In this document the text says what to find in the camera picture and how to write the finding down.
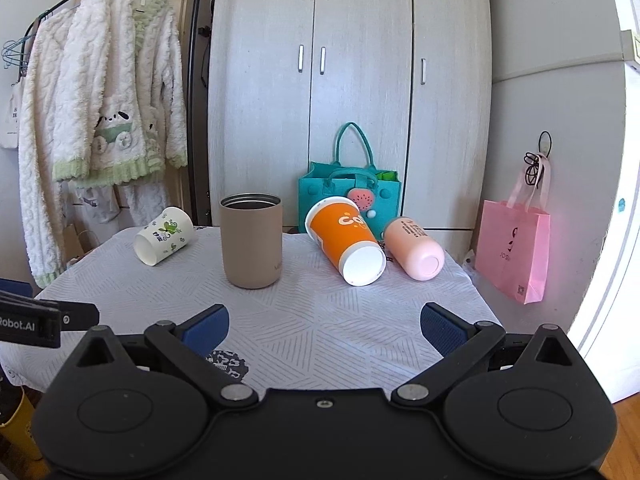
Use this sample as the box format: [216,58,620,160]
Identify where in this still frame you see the blue wire hangers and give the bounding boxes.
[2,25,32,70]

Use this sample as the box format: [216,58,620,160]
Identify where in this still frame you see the orange paper cup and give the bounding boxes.
[305,196,387,287]

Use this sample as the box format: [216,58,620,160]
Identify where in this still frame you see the white tote bag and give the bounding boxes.
[0,77,24,149]

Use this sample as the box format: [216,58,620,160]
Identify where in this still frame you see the yellow container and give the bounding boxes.
[0,385,44,462]

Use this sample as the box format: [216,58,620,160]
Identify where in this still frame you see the white patterned tablecloth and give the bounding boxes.
[0,225,506,396]

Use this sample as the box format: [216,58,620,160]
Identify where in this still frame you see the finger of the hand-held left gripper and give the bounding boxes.
[60,302,100,332]

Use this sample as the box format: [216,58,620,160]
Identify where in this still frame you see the white refrigerator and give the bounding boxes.
[567,0,640,407]

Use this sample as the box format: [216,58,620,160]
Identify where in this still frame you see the black cable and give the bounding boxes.
[198,25,210,88]

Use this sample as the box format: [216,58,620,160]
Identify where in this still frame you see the grey wooden wardrobe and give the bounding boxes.
[207,0,493,250]

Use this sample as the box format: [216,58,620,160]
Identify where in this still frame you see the black clothes rack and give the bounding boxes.
[20,0,208,228]

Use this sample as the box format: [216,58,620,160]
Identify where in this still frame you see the white floral paper cup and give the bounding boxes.
[133,206,195,267]

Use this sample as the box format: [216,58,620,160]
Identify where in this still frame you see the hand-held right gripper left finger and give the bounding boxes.
[75,304,260,407]

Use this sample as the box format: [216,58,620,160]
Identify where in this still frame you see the teal felt handbag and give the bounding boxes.
[299,122,402,235]

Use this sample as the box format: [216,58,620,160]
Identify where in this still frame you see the brown paper bag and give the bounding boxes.
[62,222,101,262]

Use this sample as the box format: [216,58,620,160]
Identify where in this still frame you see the white printed cloth bag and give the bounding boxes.
[74,182,122,224]

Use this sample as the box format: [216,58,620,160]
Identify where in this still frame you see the pink bottle cup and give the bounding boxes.
[383,216,446,281]

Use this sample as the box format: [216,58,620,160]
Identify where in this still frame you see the white fluffy jacket green trim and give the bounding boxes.
[19,12,168,288]

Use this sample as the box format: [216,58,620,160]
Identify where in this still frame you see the brown metal tumbler cup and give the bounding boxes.
[220,193,284,290]

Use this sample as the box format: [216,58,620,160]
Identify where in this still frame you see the white fluffy pajama jacket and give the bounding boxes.
[52,0,190,186]

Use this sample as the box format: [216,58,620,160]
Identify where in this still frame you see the pink shopping bag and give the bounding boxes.
[474,160,552,306]

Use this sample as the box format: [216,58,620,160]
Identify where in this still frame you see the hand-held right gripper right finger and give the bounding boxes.
[391,302,583,406]

